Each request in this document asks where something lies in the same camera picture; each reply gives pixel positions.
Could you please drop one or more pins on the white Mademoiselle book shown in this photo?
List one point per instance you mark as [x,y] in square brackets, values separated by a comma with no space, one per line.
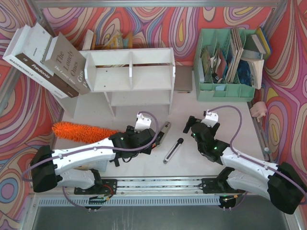
[10,53]

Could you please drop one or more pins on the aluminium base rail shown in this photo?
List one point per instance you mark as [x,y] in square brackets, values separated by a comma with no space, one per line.
[158,185]

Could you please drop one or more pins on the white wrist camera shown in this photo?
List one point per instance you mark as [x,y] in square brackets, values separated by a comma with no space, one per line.
[210,118]
[142,122]

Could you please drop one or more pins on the orange microfiber duster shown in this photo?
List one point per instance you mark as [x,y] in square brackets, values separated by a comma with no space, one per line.
[81,133]

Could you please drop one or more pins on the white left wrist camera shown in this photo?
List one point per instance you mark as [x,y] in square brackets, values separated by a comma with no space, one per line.
[142,122]

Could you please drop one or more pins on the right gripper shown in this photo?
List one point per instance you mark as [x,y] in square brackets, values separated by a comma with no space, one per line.
[192,122]

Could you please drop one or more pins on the black silver pen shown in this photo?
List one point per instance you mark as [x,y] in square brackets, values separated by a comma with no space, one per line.
[173,150]

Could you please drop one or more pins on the books behind shelf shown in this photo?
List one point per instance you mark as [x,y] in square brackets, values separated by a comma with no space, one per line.
[117,41]

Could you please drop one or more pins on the blue yellow book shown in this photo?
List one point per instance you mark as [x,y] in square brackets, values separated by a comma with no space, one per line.
[262,43]

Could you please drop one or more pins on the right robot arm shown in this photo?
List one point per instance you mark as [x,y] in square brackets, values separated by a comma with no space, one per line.
[280,184]

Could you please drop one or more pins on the grey notebook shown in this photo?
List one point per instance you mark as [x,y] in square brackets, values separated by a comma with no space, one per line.
[183,80]

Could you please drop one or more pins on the The Lonely Ones book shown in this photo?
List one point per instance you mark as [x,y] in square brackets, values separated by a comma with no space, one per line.
[67,62]

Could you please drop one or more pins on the black white stapler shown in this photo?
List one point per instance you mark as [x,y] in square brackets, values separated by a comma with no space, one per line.
[162,134]

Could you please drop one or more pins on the white paperback book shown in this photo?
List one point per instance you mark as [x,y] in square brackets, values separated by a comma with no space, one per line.
[256,68]

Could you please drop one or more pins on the white wooden bookshelf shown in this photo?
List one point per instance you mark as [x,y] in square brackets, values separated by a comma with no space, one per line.
[132,77]

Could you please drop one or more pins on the mint green desk organizer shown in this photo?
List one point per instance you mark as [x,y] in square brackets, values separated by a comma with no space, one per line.
[209,91]

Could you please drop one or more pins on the pink tape dispenser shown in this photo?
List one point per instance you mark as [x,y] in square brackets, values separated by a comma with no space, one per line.
[258,110]

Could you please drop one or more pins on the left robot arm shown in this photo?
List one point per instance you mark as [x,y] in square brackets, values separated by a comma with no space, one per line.
[59,167]

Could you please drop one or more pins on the black T-shaped clip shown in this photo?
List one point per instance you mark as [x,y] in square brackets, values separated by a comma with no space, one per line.
[117,164]

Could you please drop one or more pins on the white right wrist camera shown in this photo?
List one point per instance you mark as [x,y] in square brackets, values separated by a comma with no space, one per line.
[210,118]

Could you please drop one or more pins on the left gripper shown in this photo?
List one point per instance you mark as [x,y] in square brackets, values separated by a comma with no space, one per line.
[156,137]

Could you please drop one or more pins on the brown Fredonia book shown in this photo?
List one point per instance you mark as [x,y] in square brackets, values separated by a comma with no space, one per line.
[30,52]

